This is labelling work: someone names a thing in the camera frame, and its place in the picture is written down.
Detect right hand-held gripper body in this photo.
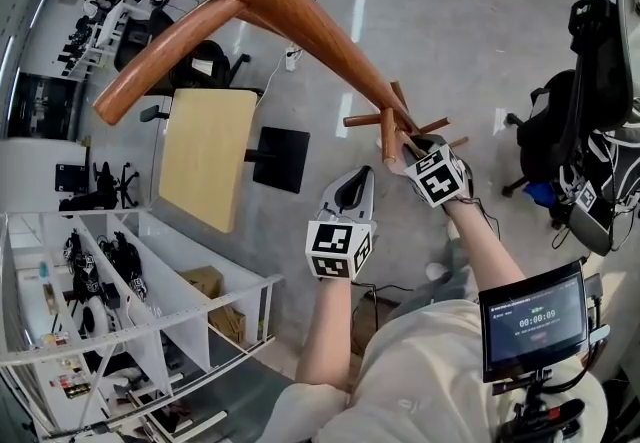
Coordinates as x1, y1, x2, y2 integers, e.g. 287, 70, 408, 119
403, 143, 474, 209

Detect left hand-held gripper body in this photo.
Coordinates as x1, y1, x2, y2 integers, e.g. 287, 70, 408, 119
305, 203, 378, 281

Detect person's right forearm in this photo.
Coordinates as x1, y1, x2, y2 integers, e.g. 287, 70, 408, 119
441, 194, 527, 308

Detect person's left forearm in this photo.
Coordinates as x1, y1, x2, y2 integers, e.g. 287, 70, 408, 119
294, 277, 362, 393

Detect blue cloth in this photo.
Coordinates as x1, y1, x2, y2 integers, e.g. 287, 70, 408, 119
523, 182, 552, 206

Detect person's grey trousers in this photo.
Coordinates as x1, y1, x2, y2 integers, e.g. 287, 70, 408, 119
388, 229, 481, 323

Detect flat cardboard boxes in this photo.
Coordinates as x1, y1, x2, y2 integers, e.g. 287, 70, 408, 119
206, 302, 247, 346

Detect square yellow wooden table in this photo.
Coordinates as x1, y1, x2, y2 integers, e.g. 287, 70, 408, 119
157, 87, 312, 235

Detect brown cardboard box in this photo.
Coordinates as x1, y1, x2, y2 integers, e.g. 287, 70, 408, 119
176, 265, 225, 303

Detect black mesh office chair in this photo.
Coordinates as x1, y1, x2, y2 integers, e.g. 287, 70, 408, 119
501, 0, 640, 257

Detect spare hand-held gripper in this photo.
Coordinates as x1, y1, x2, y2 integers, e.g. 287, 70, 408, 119
556, 165, 615, 258

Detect person's pale shirt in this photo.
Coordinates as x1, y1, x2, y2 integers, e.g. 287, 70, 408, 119
259, 298, 609, 443

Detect black monitor screen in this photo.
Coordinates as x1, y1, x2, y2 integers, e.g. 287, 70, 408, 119
477, 262, 612, 385

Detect white metal shelving unit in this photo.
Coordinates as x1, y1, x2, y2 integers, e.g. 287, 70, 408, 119
0, 209, 287, 438

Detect small black swivel chair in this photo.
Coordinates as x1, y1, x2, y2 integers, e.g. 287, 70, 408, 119
91, 160, 142, 210

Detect black square box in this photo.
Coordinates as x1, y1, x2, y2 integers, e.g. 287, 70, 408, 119
54, 162, 90, 193

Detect white rack with black gear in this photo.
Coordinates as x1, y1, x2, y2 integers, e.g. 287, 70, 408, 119
52, 0, 154, 82

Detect black monitor mount rig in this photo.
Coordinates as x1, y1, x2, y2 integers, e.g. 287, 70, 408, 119
491, 369, 604, 443

